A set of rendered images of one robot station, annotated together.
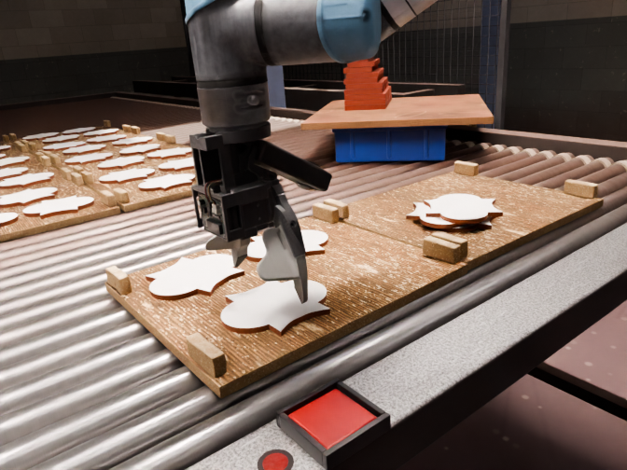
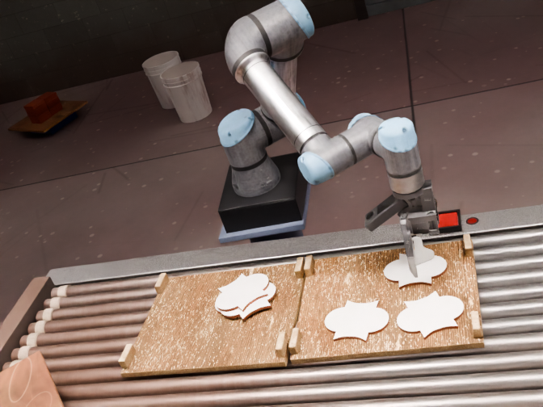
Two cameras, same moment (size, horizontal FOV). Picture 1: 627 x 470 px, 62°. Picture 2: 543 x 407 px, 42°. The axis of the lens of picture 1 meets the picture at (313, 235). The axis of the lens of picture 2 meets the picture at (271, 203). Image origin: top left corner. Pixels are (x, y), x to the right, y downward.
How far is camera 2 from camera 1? 2.01 m
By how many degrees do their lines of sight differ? 105
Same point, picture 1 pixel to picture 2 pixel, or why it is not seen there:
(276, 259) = not seen: hidden behind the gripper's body
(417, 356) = (390, 237)
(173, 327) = (468, 278)
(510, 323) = (341, 236)
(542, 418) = not seen: outside the picture
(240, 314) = (436, 266)
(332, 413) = (444, 220)
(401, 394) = not seen: hidden behind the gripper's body
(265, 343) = (439, 251)
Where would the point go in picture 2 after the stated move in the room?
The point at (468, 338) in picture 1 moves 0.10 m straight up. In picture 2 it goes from (364, 236) to (356, 205)
